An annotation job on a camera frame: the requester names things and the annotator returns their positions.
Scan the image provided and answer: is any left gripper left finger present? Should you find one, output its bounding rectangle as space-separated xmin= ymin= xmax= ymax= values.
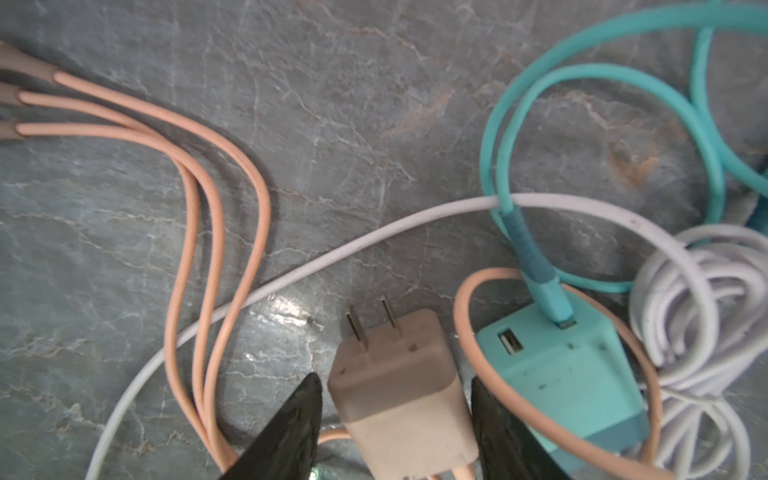
xmin=222 ymin=373 xmax=322 ymax=480

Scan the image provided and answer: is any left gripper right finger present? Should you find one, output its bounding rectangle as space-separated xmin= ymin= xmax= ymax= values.
xmin=471 ymin=377 xmax=570 ymax=480

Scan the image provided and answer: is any pink charger plug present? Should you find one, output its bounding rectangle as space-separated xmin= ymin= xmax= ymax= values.
xmin=327 ymin=309 xmax=479 ymax=479

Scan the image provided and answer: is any teal charger beside pink plug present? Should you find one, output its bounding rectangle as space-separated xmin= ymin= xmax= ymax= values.
xmin=475 ymin=293 xmax=650 ymax=454

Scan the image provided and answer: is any white charging cable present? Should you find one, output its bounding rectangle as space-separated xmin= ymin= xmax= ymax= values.
xmin=83 ymin=191 xmax=768 ymax=480

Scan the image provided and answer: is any pink charging cable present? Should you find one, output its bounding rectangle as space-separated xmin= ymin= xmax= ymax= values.
xmin=0 ymin=41 xmax=673 ymax=480

